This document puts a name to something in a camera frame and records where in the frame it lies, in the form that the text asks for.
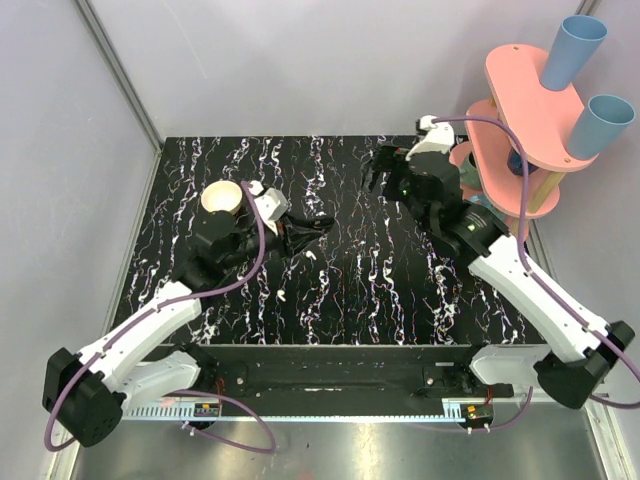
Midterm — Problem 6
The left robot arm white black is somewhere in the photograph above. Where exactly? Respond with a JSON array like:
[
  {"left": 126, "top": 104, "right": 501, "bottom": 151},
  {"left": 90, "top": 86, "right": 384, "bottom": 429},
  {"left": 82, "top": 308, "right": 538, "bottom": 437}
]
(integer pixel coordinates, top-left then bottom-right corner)
[{"left": 42, "top": 207, "right": 335, "bottom": 452}]

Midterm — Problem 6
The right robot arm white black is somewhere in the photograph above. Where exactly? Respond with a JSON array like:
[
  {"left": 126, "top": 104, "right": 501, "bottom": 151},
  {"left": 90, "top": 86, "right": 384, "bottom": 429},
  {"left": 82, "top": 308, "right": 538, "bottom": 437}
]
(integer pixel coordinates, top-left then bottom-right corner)
[{"left": 362, "top": 145, "right": 635, "bottom": 409}]

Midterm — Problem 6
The green ceramic mug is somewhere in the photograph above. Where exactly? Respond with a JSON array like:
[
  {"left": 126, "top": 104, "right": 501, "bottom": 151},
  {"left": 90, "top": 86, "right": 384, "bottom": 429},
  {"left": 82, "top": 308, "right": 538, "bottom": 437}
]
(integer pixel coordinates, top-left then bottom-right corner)
[{"left": 459, "top": 152, "right": 482, "bottom": 191}]

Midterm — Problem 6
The blue patterned mug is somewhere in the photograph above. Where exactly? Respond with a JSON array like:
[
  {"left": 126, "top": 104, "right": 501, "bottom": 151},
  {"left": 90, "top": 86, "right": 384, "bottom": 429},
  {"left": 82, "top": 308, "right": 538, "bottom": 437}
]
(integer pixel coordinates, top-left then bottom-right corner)
[{"left": 470, "top": 194, "right": 494, "bottom": 210}]

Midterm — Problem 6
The cream round bowl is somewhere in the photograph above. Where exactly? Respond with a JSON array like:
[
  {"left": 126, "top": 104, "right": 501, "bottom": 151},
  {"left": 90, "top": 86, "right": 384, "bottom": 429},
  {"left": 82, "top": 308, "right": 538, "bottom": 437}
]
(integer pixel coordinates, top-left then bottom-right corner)
[{"left": 200, "top": 180, "right": 244, "bottom": 215}]

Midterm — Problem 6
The dark blue cup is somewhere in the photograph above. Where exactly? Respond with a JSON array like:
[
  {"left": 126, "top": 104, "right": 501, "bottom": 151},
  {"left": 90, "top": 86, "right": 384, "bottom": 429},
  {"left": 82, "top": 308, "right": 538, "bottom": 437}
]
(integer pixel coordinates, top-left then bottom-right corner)
[{"left": 507, "top": 149, "right": 538, "bottom": 177}]

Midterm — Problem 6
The black marble mat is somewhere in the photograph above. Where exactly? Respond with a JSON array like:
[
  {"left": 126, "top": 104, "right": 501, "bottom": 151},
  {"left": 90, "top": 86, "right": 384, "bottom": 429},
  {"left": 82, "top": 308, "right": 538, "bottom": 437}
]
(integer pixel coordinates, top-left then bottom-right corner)
[{"left": 116, "top": 135, "right": 542, "bottom": 345}]

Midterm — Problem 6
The blue cup front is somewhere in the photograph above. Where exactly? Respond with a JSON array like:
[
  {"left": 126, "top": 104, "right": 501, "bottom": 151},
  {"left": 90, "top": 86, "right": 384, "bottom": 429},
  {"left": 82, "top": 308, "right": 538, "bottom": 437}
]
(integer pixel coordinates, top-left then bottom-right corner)
[{"left": 566, "top": 94, "right": 636, "bottom": 160}]

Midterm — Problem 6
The blue cup rear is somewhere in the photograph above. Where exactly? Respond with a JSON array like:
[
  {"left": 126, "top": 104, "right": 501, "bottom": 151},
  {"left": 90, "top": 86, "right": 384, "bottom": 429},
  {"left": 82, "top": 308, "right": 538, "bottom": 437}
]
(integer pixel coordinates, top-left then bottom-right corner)
[{"left": 540, "top": 15, "right": 608, "bottom": 91}]

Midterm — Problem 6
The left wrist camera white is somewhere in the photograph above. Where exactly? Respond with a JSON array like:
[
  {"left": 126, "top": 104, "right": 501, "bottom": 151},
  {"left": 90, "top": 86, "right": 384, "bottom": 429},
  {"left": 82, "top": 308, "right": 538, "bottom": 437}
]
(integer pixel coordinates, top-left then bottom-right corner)
[{"left": 249, "top": 180, "right": 289, "bottom": 235}]

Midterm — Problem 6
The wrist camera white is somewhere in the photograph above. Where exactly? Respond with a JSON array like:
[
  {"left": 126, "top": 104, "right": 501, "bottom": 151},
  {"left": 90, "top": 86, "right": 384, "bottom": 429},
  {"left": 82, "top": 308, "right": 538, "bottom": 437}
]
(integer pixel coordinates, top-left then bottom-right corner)
[
  {"left": 405, "top": 115, "right": 455, "bottom": 161},
  {"left": 249, "top": 180, "right": 289, "bottom": 235}
]

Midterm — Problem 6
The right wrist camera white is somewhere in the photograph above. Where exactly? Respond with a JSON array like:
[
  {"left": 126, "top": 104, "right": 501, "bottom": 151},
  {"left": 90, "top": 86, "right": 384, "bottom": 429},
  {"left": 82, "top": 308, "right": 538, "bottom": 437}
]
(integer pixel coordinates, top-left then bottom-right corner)
[{"left": 405, "top": 115, "right": 455, "bottom": 161}]

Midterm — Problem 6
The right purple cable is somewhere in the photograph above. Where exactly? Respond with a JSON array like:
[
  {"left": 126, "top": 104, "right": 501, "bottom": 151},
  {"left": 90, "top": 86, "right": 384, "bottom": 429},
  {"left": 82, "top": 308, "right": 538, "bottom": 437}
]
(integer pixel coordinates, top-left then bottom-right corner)
[{"left": 432, "top": 115, "right": 640, "bottom": 434}]

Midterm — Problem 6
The purple cable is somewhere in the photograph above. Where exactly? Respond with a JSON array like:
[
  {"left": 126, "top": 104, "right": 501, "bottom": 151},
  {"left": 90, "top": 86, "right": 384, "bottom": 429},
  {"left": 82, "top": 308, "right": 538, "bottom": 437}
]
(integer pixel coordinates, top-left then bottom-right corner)
[
  {"left": 432, "top": 115, "right": 640, "bottom": 434},
  {"left": 44, "top": 180, "right": 279, "bottom": 454}
]

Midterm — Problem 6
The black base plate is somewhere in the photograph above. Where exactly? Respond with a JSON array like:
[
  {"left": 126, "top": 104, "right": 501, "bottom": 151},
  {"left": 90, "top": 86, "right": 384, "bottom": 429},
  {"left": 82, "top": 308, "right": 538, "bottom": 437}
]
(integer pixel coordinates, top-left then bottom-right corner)
[{"left": 204, "top": 345, "right": 514, "bottom": 400}]

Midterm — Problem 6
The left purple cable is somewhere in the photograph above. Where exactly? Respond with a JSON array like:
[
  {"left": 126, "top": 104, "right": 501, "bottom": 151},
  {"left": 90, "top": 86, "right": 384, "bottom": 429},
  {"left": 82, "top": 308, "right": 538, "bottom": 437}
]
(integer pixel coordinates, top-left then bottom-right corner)
[{"left": 44, "top": 180, "right": 279, "bottom": 454}]

